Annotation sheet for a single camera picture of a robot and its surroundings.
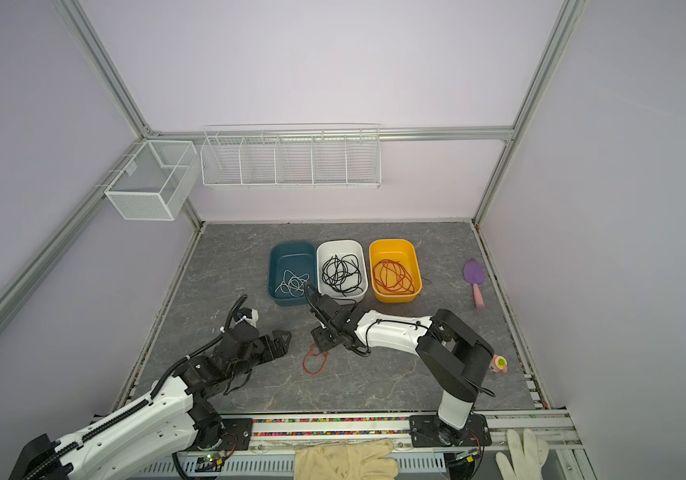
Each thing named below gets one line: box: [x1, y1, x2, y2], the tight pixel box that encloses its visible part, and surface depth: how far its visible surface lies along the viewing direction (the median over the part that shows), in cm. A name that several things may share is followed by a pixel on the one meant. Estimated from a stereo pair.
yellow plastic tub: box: [369, 238, 423, 304], surface depth 104 cm
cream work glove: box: [294, 439, 399, 480], surface depth 72 cm
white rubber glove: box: [495, 428, 549, 480], surface depth 71 cm
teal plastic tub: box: [268, 241, 317, 306], surface depth 105 cm
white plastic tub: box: [316, 239, 369, 304], surface depth 106 cm
